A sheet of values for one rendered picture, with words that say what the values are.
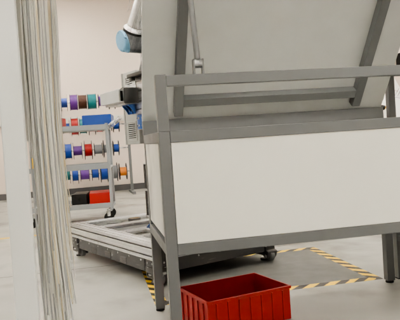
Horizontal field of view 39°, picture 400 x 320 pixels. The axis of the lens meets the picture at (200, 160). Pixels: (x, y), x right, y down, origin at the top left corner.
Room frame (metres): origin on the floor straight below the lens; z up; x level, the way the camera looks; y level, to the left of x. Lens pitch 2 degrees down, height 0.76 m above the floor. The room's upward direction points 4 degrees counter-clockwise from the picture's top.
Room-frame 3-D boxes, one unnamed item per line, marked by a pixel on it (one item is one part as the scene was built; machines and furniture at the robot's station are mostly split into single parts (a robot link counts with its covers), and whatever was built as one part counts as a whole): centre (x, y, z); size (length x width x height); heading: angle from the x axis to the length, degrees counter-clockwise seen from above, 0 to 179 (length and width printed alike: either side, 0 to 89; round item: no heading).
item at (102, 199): (5.76, 1.27, 0.54); 0.99 x 0.50 x 1.08; 96
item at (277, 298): (2.34, -0.10, 0.07); 0.39 x 0.29 x 0.14; 115
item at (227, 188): (2.35, -0.39, 0.60); 1.17 x 0.58 x 0.40; 101
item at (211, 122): (2.67, -0.33, 0.83); 1.18 x 0.05 x 0.06; 101
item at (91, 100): (8.65, 1.70, 0.81); 1.29 x 0.55 x 1.62; 103
